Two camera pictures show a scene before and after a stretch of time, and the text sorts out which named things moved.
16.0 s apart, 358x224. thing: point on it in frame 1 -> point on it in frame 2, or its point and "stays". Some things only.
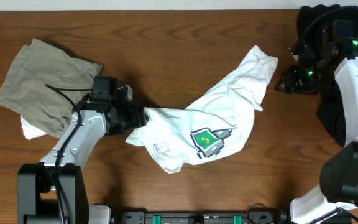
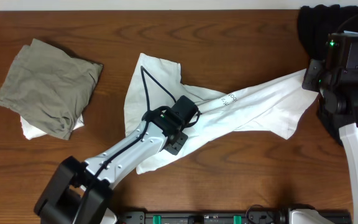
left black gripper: [137, 118] -> [176, 148]
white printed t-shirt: [176, 137] -> [276, 106]
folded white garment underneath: [29, 130] stays
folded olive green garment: [43, 84] stays
